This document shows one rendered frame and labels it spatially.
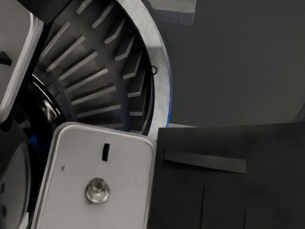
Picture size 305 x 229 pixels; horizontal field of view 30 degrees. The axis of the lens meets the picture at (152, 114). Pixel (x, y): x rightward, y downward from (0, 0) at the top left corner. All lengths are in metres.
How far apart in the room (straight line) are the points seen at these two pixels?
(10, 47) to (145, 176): 0.11
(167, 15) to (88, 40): 0.44
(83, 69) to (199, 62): 1.00
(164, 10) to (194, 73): 0.61
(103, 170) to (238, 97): 1.20
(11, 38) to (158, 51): 0.21
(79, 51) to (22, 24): 0.13
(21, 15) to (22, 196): 0.09
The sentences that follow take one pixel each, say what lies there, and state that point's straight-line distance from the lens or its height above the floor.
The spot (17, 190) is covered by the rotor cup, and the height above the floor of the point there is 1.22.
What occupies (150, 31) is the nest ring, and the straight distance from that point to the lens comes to 0.48.
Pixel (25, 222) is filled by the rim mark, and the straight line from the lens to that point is 0.31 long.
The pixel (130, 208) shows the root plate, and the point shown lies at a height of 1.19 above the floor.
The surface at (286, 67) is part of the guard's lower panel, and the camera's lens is 1.41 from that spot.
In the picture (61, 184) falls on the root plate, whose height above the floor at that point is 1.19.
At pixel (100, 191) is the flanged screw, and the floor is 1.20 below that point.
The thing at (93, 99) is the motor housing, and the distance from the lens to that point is 0.42.
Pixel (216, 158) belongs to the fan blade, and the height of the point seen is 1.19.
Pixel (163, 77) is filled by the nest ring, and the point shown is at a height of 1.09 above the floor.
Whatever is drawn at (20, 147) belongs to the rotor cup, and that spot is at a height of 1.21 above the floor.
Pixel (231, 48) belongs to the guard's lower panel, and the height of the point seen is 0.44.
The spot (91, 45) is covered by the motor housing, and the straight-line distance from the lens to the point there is 0.42.
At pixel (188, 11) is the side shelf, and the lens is 0.85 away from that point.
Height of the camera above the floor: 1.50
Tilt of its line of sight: 60 degrees down
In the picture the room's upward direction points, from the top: 7 degrees clockwise
